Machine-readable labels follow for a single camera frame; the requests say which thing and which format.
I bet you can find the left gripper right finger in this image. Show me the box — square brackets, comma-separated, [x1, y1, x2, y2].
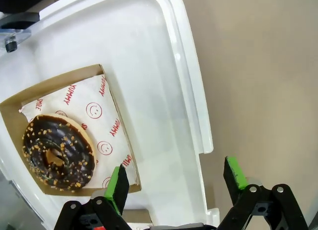
[218, 155, 310, 230]

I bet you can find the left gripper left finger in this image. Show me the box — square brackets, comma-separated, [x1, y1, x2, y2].
[53, 163, 140, 230]

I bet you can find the brown cardboard donut box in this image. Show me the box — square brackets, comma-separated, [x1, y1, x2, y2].
[0, 63, 143, 197]
[123, 209, 153, 225]

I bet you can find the chocolate donut with nut bits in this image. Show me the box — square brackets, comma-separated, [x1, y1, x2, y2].
[22, 113, 96, 194]

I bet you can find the white printed paper liner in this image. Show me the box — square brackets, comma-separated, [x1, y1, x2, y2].
[18, 73, 140, 191]

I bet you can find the white display tray base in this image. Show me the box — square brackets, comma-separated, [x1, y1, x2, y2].
[0, 0, 221, 230]

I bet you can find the clear hinged display lid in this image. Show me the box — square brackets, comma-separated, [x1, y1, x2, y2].
[0, 10, 50, 230]

